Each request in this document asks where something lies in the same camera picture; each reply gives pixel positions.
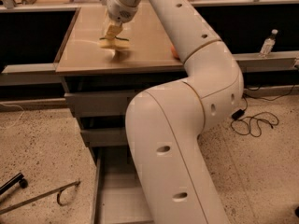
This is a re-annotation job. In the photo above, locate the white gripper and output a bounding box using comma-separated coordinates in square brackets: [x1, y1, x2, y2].
[104, 0, 137, 40]

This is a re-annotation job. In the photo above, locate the grey drawer cabinet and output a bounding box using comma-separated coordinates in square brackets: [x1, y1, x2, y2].
[52, 3, 200, 224]

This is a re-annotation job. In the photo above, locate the grey rail left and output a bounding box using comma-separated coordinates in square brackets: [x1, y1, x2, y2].
[0, 63, 61, 87]

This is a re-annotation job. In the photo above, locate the black power adapter cable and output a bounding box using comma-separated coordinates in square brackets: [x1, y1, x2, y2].
[229, 83, 297, 138]

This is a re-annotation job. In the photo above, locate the grey rail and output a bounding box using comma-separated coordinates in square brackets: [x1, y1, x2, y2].
[0, 63, 61, 87]
[234, 50, 299, 73]

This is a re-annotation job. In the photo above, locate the green and yellow sponge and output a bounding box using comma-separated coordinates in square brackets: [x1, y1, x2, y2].
[99, 37, 130, 50]

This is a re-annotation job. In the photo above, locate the top drawer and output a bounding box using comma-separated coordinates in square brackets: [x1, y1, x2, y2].
[64, 90, 137, 118]

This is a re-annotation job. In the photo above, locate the open bottom drawer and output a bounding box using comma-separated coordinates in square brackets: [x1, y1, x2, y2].
[91, 147, 154, 224]

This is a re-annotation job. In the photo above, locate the metal bar with hook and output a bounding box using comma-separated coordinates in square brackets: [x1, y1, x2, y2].
[0, 180, 80, 215]

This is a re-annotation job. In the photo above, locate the orange fruit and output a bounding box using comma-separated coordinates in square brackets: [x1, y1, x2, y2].
[171, 45, 179, 60]

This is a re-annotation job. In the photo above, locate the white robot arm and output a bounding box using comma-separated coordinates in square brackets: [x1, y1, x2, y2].
[107, 0, 244, 224]

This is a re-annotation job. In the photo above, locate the grey rail right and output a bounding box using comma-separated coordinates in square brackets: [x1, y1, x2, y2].
[234, 50, 299, 73]

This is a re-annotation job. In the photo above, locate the white cable on floor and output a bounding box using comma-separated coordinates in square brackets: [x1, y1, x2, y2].
[0, 102, 25, 131]

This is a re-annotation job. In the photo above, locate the clear plastic water bottle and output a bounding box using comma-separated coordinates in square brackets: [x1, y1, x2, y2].
[260, 29, 278, 57]

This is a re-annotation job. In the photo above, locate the black chair caster leg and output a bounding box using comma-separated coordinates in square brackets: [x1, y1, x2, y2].
[0, 173, 28, 195]

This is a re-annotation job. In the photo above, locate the middle drawer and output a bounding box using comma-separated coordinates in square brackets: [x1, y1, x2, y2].
[80, 128, 127, 147]

